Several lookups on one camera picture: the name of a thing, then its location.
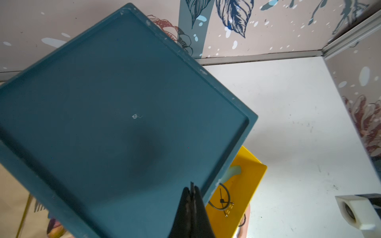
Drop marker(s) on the teal drawer cabinet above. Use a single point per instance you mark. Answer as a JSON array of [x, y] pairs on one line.
[[108, 130]]

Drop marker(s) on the teal fruit knife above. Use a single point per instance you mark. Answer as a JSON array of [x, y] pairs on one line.
[[231, 172]]

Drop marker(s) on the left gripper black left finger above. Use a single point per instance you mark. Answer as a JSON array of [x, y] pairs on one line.
[[184, 219]]

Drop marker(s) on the yellow bottom drawer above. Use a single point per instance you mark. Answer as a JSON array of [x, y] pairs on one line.
[[242, 230]]

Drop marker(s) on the yellow drawer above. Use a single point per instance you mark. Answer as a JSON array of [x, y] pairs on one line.
[[242, 230], [228, 204]]

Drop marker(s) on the gold cutlery piece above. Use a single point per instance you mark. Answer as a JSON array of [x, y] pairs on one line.
[[26, 210]]

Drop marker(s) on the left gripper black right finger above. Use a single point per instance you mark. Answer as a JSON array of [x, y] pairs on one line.
[[201, 227]]

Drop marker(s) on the iridescent purple spoon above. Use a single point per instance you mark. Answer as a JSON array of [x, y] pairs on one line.
[[55, 229]]

